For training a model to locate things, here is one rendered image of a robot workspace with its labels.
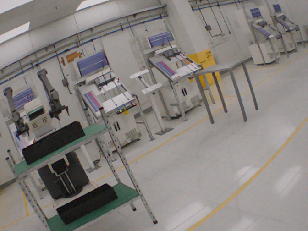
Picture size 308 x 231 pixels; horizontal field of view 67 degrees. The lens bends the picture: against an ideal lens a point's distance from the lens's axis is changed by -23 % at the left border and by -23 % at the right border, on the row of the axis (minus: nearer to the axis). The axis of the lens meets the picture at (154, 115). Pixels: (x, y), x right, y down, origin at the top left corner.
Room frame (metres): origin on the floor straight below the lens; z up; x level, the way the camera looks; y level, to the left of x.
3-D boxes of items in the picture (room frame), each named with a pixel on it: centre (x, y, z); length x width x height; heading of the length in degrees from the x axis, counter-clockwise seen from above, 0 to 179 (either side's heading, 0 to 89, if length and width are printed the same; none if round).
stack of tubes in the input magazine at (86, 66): (4.91, 0.66, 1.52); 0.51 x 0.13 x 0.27; 117
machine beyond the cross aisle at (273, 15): (7.90, -4.99, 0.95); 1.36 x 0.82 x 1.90; 27
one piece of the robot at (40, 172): (2.85, 1.20, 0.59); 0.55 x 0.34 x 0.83; 116
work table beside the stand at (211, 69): (4.04, -1.14, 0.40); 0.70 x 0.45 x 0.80; 37
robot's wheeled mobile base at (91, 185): (2.77, 1.16, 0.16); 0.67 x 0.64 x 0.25; 26
